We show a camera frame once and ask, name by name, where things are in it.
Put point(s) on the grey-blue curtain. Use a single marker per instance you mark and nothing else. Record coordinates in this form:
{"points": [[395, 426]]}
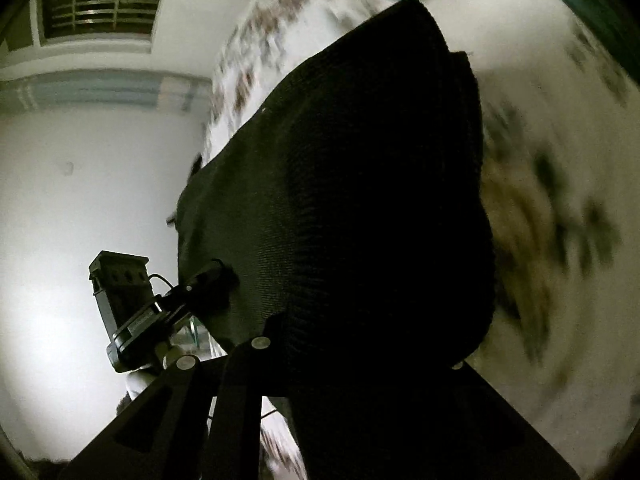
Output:
{"points": [[100, 92]]}

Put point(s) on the barred window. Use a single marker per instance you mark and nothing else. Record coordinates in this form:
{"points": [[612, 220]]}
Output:
{"points": [[100, 2]]}

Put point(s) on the dark striped sweater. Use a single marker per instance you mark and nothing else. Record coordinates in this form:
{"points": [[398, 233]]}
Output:
{"points": [[350, 185]]}

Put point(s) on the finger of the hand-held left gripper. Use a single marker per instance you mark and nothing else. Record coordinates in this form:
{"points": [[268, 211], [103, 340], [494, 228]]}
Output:
{"points": [[202, 287]]}

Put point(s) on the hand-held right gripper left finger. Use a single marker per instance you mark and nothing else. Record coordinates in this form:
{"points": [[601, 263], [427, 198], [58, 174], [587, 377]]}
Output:
{"points": [[235, 410]]}

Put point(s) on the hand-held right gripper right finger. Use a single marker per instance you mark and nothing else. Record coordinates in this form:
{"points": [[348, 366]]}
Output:
{"points": [[500, 440]]}

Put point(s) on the floral bed quilt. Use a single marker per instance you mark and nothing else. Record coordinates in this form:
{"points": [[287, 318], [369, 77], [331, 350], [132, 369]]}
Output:
{"points": [[540, 200]]}

